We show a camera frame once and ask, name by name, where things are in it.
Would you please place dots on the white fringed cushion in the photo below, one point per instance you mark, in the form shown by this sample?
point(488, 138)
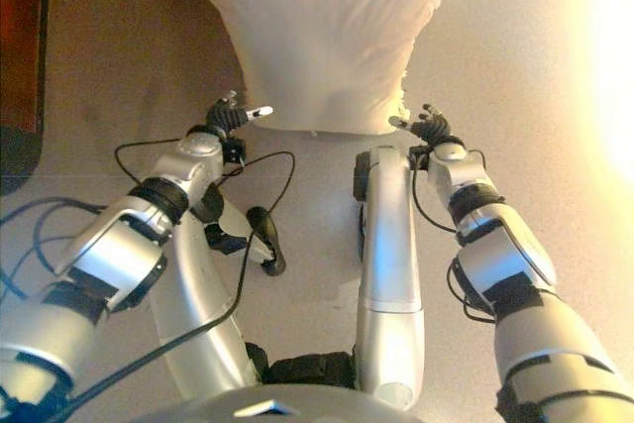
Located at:
point(322, 36)

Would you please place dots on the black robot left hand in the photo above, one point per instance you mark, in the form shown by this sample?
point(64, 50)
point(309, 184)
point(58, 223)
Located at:
point(225, 118)

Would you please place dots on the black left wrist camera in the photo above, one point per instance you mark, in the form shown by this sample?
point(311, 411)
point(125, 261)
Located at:
point(234, 150)

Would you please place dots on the glossy brown wooden table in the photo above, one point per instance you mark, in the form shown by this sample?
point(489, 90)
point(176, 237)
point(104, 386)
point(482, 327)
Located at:
point(20, 46)

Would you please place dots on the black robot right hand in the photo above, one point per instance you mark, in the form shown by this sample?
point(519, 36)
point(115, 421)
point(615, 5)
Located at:
point(432, 128)

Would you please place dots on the silver robot right leg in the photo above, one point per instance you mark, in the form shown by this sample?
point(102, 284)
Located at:
point(391, 254)

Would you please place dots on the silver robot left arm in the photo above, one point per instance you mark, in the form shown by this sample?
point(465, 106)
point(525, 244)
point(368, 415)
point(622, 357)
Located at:
point(109, 240)

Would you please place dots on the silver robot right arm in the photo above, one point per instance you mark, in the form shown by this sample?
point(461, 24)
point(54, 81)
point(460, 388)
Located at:
point(520, 264)

